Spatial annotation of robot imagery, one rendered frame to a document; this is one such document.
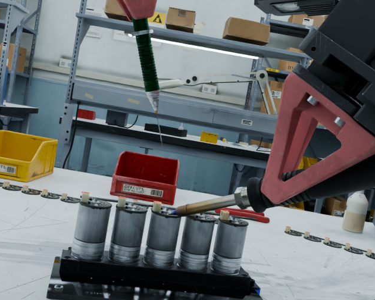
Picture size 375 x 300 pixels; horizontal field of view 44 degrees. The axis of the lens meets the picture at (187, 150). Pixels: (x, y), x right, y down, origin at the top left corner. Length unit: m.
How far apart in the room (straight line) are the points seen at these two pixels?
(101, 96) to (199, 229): 2.39
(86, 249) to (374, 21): 0.25
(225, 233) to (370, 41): 0.18
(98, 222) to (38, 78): 4.72
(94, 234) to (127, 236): 0.02
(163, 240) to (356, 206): 0.49
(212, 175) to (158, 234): 4.50
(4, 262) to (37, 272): 0.03
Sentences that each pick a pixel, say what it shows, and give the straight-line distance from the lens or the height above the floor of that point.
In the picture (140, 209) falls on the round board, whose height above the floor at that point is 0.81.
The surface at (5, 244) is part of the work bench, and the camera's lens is 0.44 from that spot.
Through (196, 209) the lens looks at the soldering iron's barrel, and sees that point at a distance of 0.34.
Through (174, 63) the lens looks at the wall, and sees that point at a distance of 4.84.
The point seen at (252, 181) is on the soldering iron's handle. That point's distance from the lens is 0.31.
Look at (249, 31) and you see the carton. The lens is 2.80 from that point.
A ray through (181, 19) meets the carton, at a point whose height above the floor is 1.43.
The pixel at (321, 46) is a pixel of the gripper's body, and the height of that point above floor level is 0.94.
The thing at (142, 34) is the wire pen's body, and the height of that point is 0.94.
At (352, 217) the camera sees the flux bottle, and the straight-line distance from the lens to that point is 0.80.
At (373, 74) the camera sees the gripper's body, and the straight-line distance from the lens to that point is 0.25.
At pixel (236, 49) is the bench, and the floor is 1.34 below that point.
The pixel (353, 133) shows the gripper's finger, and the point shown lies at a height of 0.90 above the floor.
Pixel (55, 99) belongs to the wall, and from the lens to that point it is 4.99.
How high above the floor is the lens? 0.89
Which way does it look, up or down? 4 degrees down
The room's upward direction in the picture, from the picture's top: 10 degrees clockwise
